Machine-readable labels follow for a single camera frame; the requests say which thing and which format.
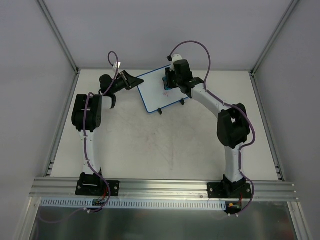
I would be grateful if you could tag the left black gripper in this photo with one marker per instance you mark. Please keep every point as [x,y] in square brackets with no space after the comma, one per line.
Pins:
[125,80]

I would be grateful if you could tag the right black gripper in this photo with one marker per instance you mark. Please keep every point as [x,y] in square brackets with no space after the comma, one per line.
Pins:
[169,81]

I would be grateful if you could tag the blue whiteboard eraser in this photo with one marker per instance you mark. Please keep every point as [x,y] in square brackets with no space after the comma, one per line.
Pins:
[165,82]

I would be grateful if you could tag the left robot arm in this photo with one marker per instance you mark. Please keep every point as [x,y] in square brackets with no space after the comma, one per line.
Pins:
[87,117]

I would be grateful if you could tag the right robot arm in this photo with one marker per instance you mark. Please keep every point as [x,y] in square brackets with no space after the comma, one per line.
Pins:
[232,127]

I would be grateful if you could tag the blue framed whiteboard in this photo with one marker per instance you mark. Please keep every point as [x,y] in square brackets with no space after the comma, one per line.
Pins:
[152,91]

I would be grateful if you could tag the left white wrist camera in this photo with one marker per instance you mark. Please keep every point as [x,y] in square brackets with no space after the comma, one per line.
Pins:
[116,66]

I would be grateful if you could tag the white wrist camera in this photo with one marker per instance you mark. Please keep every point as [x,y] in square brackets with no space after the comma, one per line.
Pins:
[116,66]
[172,59]

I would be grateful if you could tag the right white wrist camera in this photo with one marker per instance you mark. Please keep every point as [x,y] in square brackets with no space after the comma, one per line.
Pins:
[172,59]

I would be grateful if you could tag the left aluminium frame post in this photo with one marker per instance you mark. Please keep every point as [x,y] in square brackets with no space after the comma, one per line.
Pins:
[57,34]

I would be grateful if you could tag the aluminium frame post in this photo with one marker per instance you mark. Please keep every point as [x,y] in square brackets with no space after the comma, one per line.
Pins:
[275,34]
[57,34]

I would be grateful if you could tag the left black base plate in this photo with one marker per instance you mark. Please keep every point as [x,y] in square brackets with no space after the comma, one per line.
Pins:
[97,188]

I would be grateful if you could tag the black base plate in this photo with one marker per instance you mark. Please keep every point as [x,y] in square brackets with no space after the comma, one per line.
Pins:
[221,190]
[97,188]

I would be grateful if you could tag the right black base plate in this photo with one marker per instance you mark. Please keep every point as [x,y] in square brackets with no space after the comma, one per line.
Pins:
[221,190]

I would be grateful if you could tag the aluminium mounting rail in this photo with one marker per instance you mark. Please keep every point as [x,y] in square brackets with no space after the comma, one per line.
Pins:
[270,191]

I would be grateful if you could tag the white slotted cable duct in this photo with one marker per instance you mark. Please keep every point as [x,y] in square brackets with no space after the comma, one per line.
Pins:
[127,203]

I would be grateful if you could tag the right aluminium frame post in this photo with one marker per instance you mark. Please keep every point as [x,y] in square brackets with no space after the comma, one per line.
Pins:
[275,34]

